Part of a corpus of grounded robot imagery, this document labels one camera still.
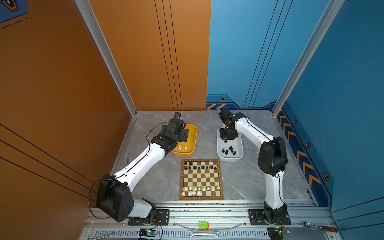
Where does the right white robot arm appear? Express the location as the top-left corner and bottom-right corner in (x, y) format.
(219, 109), (288, 225)

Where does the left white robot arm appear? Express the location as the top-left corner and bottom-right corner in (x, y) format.
(96, 112), (189, 224)

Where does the wooden chess board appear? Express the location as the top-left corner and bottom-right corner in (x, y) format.
(180, 159), (225, 201)

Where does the left circuit board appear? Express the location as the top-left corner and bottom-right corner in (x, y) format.
(138, 228), (160, 240)

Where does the circuit board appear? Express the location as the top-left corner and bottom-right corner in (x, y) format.
(267, 228), (291, 240)
(138, 228), (160, 240)

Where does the right circuit board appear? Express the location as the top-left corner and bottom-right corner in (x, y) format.
(267, 228), (291, 240)

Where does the white plastic tray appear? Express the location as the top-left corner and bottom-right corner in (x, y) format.
(217, 128), (244, 162)

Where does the yellow plastic tray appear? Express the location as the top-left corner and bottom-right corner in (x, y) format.
(172, 124), (198, 157)

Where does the green orange small block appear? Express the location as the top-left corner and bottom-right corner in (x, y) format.
(199, 222), (210, 230)

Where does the silver wrench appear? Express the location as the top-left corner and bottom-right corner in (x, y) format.
(187, 230), (220, 239)

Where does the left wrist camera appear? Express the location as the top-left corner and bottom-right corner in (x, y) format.
(174, 112), (181, 119)

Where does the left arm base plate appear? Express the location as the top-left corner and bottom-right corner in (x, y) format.
(128, 209), (170, 226)

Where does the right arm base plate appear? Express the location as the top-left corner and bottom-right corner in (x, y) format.
(248, 208), (292, 226)

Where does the red handled ratchet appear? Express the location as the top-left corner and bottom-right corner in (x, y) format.
(302, 222), (338, 233)

